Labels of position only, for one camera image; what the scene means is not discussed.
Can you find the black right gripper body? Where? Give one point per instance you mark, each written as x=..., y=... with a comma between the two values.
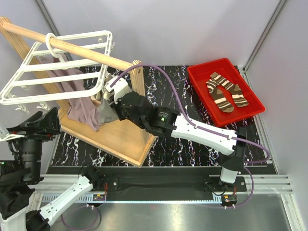
x=123, y=115

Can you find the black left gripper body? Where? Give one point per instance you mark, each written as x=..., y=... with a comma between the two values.
x=32, y=135

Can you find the grey cream sock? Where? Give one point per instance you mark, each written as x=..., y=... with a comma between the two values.
x=106, y=112

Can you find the wooden clothes rack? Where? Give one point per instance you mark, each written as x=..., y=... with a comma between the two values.
x=123, y=140

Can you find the white plastic clip hanger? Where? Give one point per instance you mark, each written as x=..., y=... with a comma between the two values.
x=43, y=57

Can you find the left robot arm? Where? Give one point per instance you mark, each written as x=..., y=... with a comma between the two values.
x=18, y=176

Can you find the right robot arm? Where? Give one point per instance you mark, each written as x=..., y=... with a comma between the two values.
x=166, y=122

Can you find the mauve hanging cloth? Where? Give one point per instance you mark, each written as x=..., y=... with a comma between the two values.
x=81, y=110

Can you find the red plastic bin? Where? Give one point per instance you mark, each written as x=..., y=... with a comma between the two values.
x=200, y=74

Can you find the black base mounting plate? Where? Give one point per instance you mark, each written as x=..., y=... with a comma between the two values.
x=169, y=183

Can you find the brown striped sock left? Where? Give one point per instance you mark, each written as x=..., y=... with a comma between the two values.
x=218, y=97

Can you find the brown striped sock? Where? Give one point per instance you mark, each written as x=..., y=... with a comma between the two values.
x=218, y=97
x=233, y=89

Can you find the brown striped sock right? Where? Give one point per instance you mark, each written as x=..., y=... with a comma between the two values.
x=233, y=89

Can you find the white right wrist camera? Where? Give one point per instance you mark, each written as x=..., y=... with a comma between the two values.
x=116, y=90

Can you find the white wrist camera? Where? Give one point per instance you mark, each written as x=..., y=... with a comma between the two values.
x=6, y=136
x=116, y=90

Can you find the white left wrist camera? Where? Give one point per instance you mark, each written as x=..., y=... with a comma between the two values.
x=6, y=136

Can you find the white slotted cable duct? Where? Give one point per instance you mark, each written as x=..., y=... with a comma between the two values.
x=89, y=198

